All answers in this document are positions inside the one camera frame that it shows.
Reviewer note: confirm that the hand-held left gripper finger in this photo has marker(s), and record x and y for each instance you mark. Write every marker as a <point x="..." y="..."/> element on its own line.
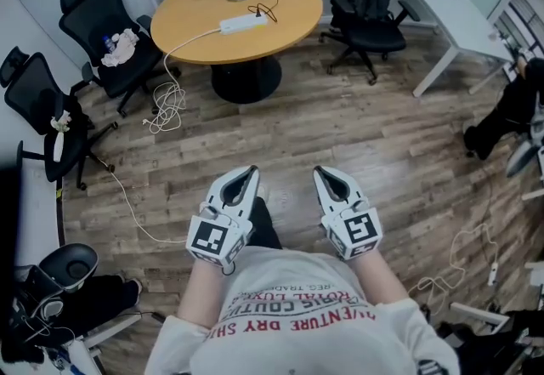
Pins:
<point x="251" y="194"/>
<point x="219" y="188"/>

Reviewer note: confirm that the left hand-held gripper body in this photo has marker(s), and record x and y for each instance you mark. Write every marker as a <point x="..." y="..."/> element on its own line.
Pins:
<point x="212" y="237"/>

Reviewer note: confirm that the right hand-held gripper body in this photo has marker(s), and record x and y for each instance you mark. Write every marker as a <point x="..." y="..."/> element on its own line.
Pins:
<point x="355" y="231"/>

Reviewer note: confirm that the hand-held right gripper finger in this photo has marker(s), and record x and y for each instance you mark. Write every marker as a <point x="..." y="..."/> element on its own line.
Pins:
<point x="323" y="197"/>
<point x="346" y="184"/>

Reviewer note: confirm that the white power strip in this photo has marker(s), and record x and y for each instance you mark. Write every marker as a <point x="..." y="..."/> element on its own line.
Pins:
<point x="243" y="23"/>

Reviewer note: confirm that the person's right forearm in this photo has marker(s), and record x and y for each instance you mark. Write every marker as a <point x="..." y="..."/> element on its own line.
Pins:
<point x="378" y="280"/>

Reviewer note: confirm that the person's left forearm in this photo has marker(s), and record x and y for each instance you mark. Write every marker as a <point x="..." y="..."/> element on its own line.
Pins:
<point x="200" y="292"/>

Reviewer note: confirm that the person's black trouser leg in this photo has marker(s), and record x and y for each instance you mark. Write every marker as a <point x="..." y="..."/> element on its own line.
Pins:
<point x="265" y="224"/>

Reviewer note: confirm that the white shirt with red print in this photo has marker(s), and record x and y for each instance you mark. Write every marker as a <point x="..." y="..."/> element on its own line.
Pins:
<point x="306" y="322"/>

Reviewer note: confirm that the black garment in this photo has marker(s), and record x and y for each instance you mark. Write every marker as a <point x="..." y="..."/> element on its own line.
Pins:
<point x="98" y="301"/>

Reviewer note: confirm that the black office chair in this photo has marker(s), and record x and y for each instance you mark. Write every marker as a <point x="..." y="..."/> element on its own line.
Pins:
<point x="374" y="37"/>
<point x="38" y="105"/>
<point x="123" y="63"/>

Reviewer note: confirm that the black and white headset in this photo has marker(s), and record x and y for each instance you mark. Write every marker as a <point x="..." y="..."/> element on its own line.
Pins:
<point x="64" y="271"/>

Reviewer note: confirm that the white vase with flowers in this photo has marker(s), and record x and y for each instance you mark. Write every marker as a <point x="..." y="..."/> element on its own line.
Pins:
<point x="58" y="139"/>

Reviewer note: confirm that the crumpled pale cloth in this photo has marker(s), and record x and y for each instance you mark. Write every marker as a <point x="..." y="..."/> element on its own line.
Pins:
<point x="121" y="48"/>

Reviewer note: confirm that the white side desk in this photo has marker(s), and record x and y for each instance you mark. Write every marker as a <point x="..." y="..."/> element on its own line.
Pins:
<point x="38" y="211"/>

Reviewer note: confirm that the clear water bottle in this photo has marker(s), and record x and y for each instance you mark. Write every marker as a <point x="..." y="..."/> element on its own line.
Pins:
<point x="109" y="43"/>

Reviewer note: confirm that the round wooden table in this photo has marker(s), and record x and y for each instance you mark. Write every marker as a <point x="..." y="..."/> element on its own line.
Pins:
<point x="212" y="3"/>

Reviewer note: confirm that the white rectangular desk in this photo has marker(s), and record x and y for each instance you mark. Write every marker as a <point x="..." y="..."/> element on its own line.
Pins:
<point x="438" y="7"/>

